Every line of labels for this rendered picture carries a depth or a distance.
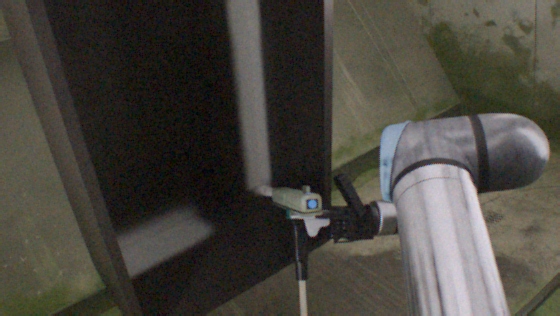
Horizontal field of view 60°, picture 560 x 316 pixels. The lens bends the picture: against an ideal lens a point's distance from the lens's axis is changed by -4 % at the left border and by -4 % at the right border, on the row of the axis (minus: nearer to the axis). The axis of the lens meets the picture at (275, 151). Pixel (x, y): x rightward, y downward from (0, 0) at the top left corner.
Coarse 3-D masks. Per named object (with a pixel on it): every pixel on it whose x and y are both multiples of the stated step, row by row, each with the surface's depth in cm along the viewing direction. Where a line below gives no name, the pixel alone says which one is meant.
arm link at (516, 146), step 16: (496, 128) 69; (512, 128) 69; (528, 128) 70; (496, 144) 68; (512, 144) 68; (528, 144) 69; (544, 144) 72; (496, 160) 68; (512, 160) 68; (528, 160) 69; (544, 160) 72; (496, 176) 68; (512, 176) 69; (528, 176) 70
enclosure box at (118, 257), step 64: (0, 0) 95; (64, 0) 107; (128, 0) 116; (192, 0) 126; (256, 0) 131; (320, 0) 110; (64, 64) 113; (128, 64) 123; (192, 64) 134; (256, 64) 144; (320, 64) 119; (64, 128) 84; (128, 128) 131; (192, 128) 144; (256, 128) 159; (320, 128) 130; (128, 192) 140; (192, 192) 154; (320, 192) 142; (128, 256) 146; (192, 256) 145; (256, 256) 144
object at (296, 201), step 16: (272, 192) 137; (288, 192) 121; (304, 192) 113; (288, 208) 120; (304, 208) 109; (320, 208) 110; (304, 224) 119; (304, 240) 119; (304, 256) 119; (304, 272) 119
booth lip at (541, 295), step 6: (558, 276) 172; (552, 282) 170; (558, 282) 170; (546, 288) 168; (552, 288) 168; (540, 294) 166; (546, 294) 166; (534, 300) 164; (540, 300) 164; (528, 306) 163; (534, 306) 163; (522, 312) 161; (528, 312) 161
